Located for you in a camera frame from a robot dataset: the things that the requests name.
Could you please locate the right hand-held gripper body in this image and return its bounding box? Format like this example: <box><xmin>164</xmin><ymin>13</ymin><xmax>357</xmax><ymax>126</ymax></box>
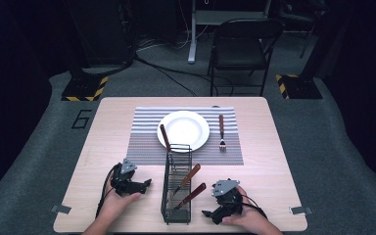
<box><xmin>211</xmin><ymin>178</ymin><xmax>245</xmax><ymax>220</ymax></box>

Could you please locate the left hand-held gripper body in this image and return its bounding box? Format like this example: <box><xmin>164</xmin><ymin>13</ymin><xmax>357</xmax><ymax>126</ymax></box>
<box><xmin>110</xmin><ymin>158</ymin><xmax>145</xmax><ymax>197</ymax></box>

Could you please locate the person's left hand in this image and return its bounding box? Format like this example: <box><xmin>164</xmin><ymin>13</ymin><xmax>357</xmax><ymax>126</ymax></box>
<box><xmin>99</xmin><ymin>171</ymin><xmax>143</xmax><ymax>227</ymax></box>

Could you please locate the person's right hand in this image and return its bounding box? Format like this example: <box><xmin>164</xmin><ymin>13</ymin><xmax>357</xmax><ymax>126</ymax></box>
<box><xmin>221</xmin><ymin>185</ymin><xmax>269</xmax><ymax>235</ymax></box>

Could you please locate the grey striped placemat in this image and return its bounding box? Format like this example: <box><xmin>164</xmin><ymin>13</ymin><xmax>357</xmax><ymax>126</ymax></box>
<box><xmin>125</xmin><ymin>106</ymin><xmax>245</xmax><ymax>166</ymax></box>

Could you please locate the white plate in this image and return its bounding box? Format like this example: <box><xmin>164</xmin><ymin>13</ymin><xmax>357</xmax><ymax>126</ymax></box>
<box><xmin>156</xmin><ymin>110</ymin><xmax>211</xmax><ymax>154</ymax></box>

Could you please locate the grey tape strip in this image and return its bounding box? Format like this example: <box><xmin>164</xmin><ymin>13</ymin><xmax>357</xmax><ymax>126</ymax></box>
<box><xmin>50</xmin><ymin>204</ymin><xmax>72</xmax><ymax>215</ymax></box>
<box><xmin>289</xmin><ymin>206</ymin><xmax>313</xmax><ymax>216</ymax></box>

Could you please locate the black stand base striped tape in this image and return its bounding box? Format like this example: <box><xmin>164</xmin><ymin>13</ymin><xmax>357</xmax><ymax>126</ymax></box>
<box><xmin>61</xmin><ymin>74</ymin><xmax>110</xmax><ymax>103</ymax></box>
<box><xmin>275</xmin><ymin>72</ymin><xmax>324</xmax><ymax>100</ymax></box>

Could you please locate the black folding chair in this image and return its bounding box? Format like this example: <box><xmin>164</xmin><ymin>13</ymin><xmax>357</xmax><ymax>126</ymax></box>
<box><xmin>207</xmin><ymin>18</ymin><xmax>286</xmax><ymax>98</ymax></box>

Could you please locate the black cabinet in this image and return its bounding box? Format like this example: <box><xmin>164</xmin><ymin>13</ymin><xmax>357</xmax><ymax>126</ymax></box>
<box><xmin>63</xmin><ymin>0</ymin><xmax>135</xmax><ymax>68</ymax></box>

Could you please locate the red-brown wooden handled utensil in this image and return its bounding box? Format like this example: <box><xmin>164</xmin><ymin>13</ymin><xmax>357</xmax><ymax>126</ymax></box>
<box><xmin>173</xmin><ymin>182</ymin><xmax>208</xmax><ymax>212</ymax></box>

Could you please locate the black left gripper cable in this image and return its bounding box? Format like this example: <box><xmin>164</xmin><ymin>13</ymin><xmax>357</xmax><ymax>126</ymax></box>
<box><xmin>94</xmin><ymin>163</ymin><xmax>121</xmax><ymax>219</ymax></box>

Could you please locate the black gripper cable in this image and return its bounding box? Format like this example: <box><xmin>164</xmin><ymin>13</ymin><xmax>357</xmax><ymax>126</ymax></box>
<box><xmin>240</xmin><ymin>193</ymin><xmax>269</xmax><ymax>220</ymax></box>
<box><xmin>94</xmin><ymin>163</ymin><xmax>121</xmax><ymax>219</ymax></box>

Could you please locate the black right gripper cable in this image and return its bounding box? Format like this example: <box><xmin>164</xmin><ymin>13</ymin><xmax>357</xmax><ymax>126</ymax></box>
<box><xmin>240</xmin><ymin>193</ymin><xmax>269</xmax><ymax>220</ymax></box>

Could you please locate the black wire cutlery rack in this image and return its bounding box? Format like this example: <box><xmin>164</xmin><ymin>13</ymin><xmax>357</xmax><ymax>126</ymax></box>
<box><xmin>160</xmin><ymin>143</ymin><xmax>193</xmax><ymax>226</ymax></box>

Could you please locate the light wooden handled utensil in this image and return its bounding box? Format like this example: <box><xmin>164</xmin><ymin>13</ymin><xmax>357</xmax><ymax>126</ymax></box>
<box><xmin>172</xmin><ymin>163</ymin><xmax>202</xmax><ymax>197</ymax></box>

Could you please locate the dark wooden handled utensil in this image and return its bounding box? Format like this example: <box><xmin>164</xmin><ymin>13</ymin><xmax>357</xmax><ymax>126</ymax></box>
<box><xmin>159</xmin><ymin>123</ymin><xmax>172</xmax><ymax>153</ymax></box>

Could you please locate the wooden handled fork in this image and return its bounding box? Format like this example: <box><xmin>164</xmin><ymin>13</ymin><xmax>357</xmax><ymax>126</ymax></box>
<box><xmin>217</xmin><ymin>114</ymin><xmax>227</xmax><ymax>153</ymax></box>

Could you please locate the black floor cable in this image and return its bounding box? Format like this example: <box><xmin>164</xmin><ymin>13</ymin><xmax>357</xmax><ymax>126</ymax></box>
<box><xmin>132</xmin><ymin>52</ymin><xmax>234</xmax><ymax>98</ymax></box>

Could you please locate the white desk frame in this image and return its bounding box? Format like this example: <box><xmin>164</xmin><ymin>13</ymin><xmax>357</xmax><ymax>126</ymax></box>
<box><xmin>187</xmin><ymin>0</ymin><xmax>272</xmax><ymax>65</ymax></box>

